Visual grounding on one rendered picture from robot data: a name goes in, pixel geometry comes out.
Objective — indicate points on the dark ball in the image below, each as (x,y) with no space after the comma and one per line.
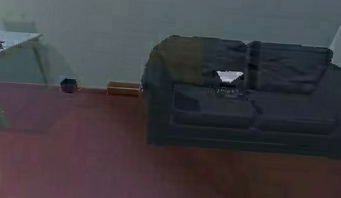
(68,85)

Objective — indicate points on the brown flat box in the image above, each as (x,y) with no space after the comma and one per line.
(123,88)

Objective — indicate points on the dark blue sofa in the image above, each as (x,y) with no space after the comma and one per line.
(277,121)

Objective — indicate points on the white table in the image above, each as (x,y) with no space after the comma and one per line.
(12,42)

